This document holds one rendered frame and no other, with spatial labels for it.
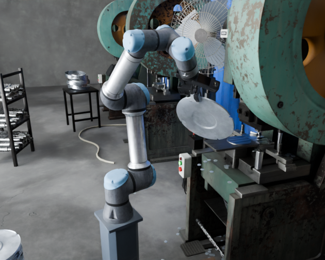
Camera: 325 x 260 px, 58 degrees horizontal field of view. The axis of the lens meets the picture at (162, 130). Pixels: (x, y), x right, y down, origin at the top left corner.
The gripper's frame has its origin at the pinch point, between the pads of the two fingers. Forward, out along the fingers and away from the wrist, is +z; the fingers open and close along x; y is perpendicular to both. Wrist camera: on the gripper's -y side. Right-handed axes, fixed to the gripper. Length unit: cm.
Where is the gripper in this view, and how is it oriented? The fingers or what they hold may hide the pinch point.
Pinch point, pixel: (200, 100)
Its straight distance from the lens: 132.2
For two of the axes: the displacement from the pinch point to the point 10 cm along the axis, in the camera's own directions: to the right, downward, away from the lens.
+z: 2.4, 4.6, 8.6
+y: -9.4, -1.1, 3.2
